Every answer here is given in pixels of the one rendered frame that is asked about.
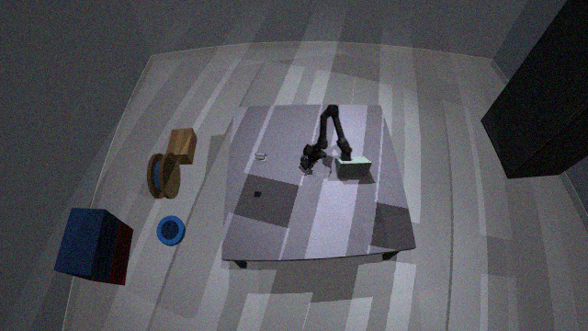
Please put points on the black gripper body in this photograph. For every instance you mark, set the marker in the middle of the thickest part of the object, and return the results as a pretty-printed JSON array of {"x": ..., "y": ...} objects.
[{"x": 306, "y": 164}]

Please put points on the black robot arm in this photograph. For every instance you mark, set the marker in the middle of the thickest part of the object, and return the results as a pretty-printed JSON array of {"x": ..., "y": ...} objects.
[{"x": 322, "y": 143}]

